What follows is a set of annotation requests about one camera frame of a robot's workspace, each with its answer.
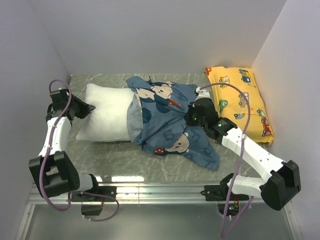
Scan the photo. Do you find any white pillow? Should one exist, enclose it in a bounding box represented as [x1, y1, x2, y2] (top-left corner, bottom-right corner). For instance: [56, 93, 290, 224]
[76, 83, 134, 142]

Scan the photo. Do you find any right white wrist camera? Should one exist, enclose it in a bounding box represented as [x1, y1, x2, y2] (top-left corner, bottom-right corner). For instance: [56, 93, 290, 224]
[195, 87, 211, 101]

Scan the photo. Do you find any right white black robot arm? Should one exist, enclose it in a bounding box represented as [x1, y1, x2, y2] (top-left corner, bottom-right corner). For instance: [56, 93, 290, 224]
[184, 98, 301, 211]

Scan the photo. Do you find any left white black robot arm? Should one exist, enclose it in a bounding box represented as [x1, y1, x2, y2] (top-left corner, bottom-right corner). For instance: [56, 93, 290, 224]
[28, 88, 101, 201]

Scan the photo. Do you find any aluminium mounting rail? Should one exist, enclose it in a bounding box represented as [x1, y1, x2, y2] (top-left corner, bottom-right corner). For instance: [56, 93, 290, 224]
[27, 177, 267, 207]

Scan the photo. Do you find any blue cartoon mouse pillowcase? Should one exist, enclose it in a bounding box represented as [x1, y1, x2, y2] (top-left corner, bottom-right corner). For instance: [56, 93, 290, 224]
[126, 76, 220, 170]

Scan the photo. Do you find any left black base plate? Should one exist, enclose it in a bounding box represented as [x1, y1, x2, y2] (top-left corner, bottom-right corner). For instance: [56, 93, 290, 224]
[71, 186, 117, 203]

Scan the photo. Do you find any yellow car print pillow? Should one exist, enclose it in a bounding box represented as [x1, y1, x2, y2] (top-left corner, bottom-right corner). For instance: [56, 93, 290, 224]
[204, 66, 274, 144]

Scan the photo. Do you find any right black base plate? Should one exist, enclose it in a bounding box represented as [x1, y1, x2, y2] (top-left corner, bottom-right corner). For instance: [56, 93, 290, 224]
[200, 185, 249, 202]

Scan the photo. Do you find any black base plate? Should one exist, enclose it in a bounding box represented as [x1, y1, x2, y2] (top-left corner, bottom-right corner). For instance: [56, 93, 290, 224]
[71, 186, 117, 203]
[200, 185, 249, 202]

